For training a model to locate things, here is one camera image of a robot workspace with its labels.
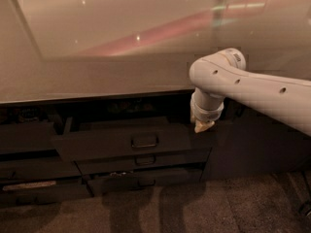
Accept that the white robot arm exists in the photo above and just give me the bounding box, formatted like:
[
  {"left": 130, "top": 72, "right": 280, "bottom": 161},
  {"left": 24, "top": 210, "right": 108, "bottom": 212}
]
[{"left": 190, "top": 49, "right": 311, "bottom": 136}]

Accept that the white rounded gripper body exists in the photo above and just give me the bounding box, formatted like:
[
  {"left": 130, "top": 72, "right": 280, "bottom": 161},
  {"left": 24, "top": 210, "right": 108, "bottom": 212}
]
[{"left": 190, "top": 92, "right": 225, "bottom": 122}]

